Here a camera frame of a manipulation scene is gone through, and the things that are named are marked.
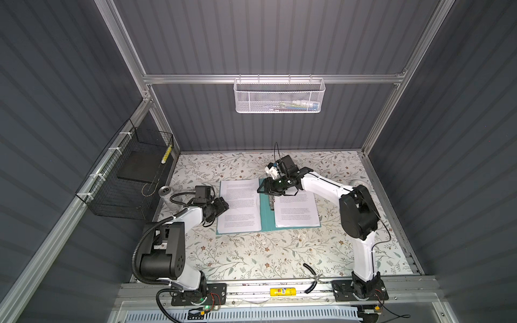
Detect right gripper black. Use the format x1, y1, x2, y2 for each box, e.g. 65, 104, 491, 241
256, 175, 289, 196

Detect teal green file folder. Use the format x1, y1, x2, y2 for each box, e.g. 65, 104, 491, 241
215, 177, 322, 236

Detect printed paper sheet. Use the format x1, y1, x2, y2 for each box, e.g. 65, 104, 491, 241
273, 191, 320, 228
217, 178, 262, 235

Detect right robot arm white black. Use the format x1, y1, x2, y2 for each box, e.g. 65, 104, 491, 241
257, 156, 382, 300

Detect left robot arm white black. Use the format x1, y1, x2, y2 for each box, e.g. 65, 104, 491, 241
131, 185, 229, 322

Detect silver folder clip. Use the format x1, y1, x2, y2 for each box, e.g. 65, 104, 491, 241
269, 195, 275, 211

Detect silver drink can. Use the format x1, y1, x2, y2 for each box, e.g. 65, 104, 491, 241
158, 186, 174, 199

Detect yellow marker in black basket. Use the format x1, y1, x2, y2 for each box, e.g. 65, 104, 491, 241
161, 145, 172, 164

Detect black pad in basket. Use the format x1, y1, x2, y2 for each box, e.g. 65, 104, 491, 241
117, 151, 164, 184

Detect pens in white basket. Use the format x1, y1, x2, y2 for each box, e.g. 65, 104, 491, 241
267, 100, 320, 113

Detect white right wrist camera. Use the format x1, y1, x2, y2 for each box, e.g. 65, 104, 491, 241
265, 163, 281, 180

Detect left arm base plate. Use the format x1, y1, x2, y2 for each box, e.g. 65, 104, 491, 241
171, 283, 228, 306

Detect white wire mesh basket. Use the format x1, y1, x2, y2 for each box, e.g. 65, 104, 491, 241
233, 78, 326, 114

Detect black wire mesh basket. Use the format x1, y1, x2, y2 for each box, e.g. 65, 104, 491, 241
76, 121, 174, 221

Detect yellow label on rail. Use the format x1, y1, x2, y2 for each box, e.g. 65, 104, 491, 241
270, 287, 297, 297

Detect black cable loop on rail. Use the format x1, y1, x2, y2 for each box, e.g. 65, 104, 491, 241
302, 263, 319, 294

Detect white perforated cable tray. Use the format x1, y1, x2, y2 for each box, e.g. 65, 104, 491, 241
124, 306, 363, 323

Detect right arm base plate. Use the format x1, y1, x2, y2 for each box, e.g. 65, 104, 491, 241
331, 279, 390, 302

